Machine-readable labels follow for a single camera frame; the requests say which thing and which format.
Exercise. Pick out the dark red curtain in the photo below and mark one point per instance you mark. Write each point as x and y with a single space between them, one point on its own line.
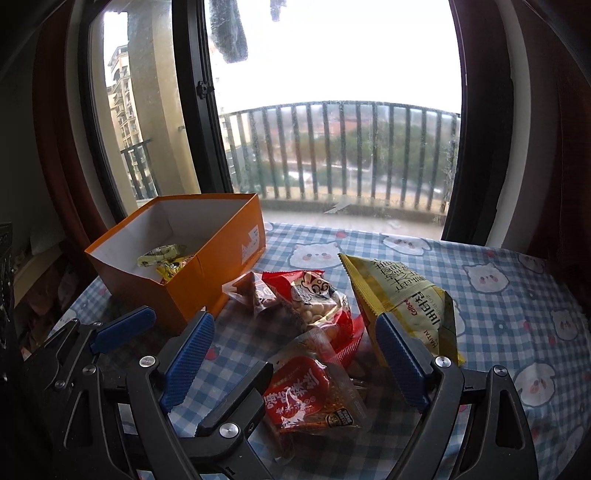
554 138
60 138

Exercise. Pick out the black window frame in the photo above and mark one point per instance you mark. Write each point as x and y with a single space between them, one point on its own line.
189 92

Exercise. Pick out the apartment building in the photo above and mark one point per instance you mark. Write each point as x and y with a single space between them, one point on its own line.
122 92

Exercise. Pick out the white sheet on balcony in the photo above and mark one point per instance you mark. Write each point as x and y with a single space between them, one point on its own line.
341 204

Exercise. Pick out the red clear peanut bag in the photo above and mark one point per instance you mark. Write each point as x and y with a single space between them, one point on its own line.
309 295

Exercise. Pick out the orange cardboard box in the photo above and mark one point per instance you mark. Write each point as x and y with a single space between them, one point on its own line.
184 295

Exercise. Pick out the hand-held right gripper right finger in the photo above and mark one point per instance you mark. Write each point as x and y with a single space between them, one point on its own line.
401 364

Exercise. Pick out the blue checked printed tablecloth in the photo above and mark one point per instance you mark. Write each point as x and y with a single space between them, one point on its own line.
485 323

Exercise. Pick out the clear orange triangular snack packet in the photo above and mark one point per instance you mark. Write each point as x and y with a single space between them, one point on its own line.
247 288

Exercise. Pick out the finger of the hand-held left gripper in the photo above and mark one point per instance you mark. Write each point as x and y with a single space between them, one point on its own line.
122 327
240 397

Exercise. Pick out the grey balcony railing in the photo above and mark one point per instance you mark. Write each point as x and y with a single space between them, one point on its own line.
323 103

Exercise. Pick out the red spicy snack packet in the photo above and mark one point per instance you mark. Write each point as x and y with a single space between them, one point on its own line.
300 397

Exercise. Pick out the pale green grey snack packet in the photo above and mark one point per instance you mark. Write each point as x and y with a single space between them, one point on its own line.
159 253

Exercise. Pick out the grey hanging cloth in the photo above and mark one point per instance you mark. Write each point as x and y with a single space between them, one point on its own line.
277 9
228 32

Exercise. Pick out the small yellow snack packet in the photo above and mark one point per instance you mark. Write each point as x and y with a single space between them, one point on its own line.
171 270

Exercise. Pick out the large yellow chip bag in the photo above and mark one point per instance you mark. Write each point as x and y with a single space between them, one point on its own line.
406 295

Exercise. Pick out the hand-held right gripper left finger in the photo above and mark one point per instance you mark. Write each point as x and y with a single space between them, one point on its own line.
189 364

